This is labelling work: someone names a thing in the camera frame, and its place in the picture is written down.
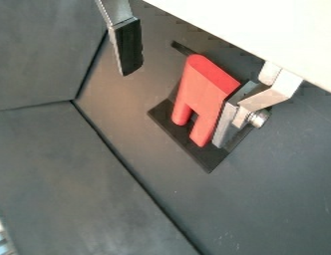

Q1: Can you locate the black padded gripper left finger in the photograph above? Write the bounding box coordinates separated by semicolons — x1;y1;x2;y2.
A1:
95;0;143;76

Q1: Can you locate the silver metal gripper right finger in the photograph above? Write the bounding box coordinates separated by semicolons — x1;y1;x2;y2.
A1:
211;62;302;148

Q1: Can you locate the black L-shaped regrasp stand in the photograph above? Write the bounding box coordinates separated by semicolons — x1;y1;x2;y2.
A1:
148;41;257;172

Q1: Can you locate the red square-circle pronged object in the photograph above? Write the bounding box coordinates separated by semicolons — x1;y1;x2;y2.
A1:
170;54;239;147

